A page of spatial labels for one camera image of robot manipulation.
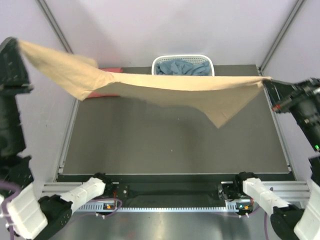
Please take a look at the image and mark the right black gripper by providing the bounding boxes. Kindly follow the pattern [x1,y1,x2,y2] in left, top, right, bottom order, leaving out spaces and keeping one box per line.
[262,75,320,151]

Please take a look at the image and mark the beige t shirt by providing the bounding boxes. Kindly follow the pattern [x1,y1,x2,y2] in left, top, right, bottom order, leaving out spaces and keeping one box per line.
[18,40,271,128]

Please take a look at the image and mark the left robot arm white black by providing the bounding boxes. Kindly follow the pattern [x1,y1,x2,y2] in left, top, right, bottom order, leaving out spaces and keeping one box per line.
[0,37,115,240]

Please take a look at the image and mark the white perforated plastic basket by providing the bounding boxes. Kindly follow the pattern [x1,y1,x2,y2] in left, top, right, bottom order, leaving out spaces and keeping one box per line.
[151,54,215,76]

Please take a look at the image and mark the folded red t shirt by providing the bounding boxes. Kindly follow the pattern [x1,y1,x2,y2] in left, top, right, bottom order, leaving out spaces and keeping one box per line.
[87,67,123,99]

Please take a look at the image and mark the crumpled blue t shirt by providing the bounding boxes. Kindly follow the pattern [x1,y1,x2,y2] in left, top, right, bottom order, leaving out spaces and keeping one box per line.
[154,58,212,76]

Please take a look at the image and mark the left aluminium corner post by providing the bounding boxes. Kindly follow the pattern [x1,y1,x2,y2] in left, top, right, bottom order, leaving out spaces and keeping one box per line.
[36,0,74,54]

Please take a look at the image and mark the aluminium corner post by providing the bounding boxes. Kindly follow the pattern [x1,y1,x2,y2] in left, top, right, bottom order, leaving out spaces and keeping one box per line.
[36,0,74,54]
[257,0,307,76]

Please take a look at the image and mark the right aluminium corner post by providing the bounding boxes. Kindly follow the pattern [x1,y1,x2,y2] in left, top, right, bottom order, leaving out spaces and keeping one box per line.
[257,0,307,76]

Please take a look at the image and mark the aluminium front frame rail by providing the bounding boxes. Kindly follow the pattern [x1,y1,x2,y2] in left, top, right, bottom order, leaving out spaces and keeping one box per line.
[41,181,311,202]

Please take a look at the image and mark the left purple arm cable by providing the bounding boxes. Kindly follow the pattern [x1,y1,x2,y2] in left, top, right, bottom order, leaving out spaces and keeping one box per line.
[0,181,123,240]

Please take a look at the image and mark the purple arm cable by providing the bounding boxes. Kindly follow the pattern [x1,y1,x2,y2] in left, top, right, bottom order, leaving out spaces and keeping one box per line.
[0,181,123,240]
[239,197,271,240]

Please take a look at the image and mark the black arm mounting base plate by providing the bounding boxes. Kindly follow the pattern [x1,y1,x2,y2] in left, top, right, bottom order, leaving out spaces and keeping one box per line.
[94,172,256,208]

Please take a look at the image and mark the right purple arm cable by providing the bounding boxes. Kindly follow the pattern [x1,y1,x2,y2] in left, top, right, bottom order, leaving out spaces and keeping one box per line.
[239,197,271,240]

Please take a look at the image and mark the white slotted cable duct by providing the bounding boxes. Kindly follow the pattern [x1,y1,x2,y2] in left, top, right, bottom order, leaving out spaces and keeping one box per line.
[74,201,256,213]

